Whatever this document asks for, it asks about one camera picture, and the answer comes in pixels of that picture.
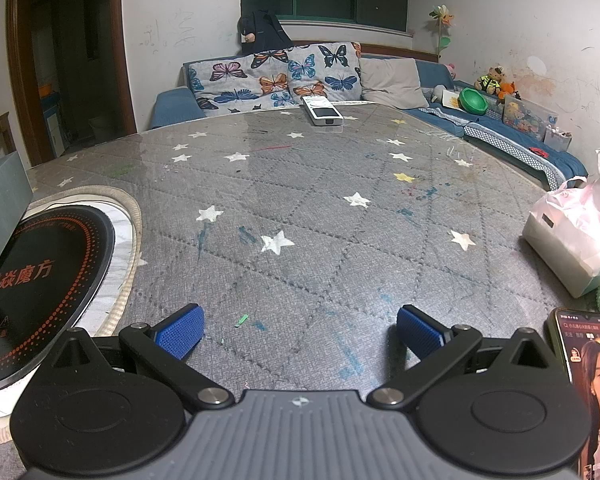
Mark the flower pinwheel toy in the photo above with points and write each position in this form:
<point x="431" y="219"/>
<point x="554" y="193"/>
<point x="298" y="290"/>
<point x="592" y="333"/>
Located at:
<point x="442" y="17"/>

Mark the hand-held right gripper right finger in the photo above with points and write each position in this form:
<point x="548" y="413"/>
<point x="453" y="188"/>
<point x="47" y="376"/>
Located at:
<point x="420" y="331"/>

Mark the black round induction cooktop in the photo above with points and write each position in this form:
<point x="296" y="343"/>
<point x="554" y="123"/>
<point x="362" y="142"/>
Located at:
<point x="45" y="290"/>

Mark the green paper scrap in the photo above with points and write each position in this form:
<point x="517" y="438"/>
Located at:
<point x="242" y="320"/>

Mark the green plastic bowl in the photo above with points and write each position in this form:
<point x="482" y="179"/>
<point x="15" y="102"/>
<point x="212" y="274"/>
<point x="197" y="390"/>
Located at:
<point x="472" y="101"/>

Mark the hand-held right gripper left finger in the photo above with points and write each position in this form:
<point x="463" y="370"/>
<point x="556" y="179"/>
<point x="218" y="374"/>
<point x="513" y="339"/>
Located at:
<point x="180" y="331"/>

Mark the blue sofa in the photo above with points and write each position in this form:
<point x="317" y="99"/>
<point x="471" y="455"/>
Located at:
<point x="170" y="105"/>

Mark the wooden door frame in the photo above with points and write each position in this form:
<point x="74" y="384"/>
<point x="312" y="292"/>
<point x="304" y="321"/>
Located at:
<point x="125" y="60"/>

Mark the small clear plastic box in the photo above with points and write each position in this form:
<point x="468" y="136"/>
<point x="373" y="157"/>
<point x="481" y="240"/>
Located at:
<point x="559" y="140"/>

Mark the tissue pack in pink bag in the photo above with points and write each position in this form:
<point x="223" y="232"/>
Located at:
<point x="570" y="240"/>

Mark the clear plastic storage box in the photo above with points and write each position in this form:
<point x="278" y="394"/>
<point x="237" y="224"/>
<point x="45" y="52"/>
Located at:
<point x="527" y="117"/>

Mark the grey pillow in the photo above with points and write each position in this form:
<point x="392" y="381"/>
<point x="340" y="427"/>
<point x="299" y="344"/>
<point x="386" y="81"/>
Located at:
<point x="390" y="82"/>

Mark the orange plush toy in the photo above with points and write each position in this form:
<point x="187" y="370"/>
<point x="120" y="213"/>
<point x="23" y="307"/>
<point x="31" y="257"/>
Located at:
<point x="509" y="91"/>

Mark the dark hanging bag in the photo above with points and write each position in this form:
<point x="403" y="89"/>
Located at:
<point x="265" y="32"/>

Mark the butterfly-patterned pillow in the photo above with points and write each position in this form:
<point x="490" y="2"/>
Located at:
<point x="260" y="80"/>

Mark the dark grey cardboard box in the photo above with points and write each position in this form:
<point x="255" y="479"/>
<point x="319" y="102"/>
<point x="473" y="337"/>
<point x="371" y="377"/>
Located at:
<point x="0" y="210"/>

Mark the white bucket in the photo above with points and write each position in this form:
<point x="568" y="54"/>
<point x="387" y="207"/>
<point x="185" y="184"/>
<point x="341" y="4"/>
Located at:
<point x="99" y="130"/>

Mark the white remote control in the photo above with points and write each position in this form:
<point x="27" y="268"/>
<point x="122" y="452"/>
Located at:
<point x="322" y="110"/>

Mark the plush teddy bear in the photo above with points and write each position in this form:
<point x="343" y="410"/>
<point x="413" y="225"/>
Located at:
<point x="491" y="80"/>

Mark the smartphone with lit screen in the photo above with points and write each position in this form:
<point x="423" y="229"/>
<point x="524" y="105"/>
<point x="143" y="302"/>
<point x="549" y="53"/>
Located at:
<point x="595" y="390"/>

